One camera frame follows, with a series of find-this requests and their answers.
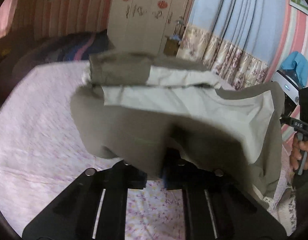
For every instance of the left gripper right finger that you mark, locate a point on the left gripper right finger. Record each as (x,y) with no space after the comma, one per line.
(215,205)

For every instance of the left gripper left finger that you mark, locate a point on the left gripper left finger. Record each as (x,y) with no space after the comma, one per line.
(93,206)

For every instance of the grey and white jacket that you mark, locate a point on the grey and white jacket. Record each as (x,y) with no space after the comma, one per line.
(133,105)

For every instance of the right hand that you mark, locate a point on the right hand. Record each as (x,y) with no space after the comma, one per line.
(296,156)

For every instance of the pink floral bed sheet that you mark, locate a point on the pink floral bed sheet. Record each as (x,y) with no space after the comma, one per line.
(41,153)

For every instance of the blue floral curtain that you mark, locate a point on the blue floral curtain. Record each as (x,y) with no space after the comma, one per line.
(235,39)

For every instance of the wooden desk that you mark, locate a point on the wooden desk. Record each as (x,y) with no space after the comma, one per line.
(172,45)

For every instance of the white wardrobe with decals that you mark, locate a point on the white wardrobe with decals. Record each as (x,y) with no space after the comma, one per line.
(143,25)

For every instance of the pink window curtain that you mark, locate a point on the pink window curtain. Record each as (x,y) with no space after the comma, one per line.
(7,11)

